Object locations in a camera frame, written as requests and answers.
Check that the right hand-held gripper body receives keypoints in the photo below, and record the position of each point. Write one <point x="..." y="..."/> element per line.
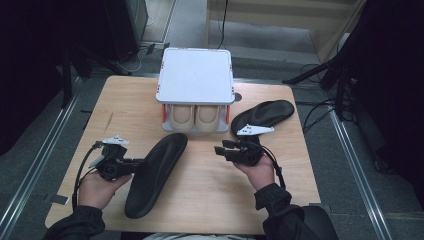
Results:
<point x="250" y="151"/>

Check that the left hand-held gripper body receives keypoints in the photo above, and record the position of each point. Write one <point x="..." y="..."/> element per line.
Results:
<point x="113" y="165"/>

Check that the black flip-flop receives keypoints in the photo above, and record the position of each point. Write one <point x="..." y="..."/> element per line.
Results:
<point x="270" y="113"/>
<point x="155" y="176"/>

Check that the cream clog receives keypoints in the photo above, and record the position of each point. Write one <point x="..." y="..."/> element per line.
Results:
<point x="181" y="116"/>
<point x="208" y="116"/>

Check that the white shoe rack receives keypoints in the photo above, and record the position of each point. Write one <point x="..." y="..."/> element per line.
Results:
<point x="195" y="75"/>

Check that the person's right hand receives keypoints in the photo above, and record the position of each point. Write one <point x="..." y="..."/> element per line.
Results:
<point x="261" y="175"/>

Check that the person's left hand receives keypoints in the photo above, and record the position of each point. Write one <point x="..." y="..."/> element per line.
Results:
<point x="96" y="191"/>

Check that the round table grommet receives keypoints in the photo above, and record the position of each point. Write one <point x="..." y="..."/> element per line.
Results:
<point x="238" y="97"/>

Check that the grey tape strip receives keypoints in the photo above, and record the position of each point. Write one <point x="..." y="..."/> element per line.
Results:
<point x="60" y="199"/>

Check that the black metal stand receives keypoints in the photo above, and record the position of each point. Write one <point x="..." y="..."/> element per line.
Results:
<point x="67" y="76"/>

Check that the black tripod stand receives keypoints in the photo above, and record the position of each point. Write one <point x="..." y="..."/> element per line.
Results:
<point x="340" y="83"/>

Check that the black plug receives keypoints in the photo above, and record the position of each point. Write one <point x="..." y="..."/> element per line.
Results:
<point x="166" y="45"/>
<point x="150" y="49"/>

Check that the black curtain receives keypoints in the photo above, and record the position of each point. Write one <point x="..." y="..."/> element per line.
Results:
<point x="393" y="83"/>
<point x="26" y="66"/>

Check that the light wooden platform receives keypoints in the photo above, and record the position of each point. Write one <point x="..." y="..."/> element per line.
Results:
<point x="266" y="13"/>

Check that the dark cabinet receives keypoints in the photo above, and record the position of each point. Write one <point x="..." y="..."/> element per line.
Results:
<point x="128" y="26"/>

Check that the metal floor rail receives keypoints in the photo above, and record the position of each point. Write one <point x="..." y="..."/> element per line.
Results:
<point x="355" y="166"/>
<point x="50" y="138"/>

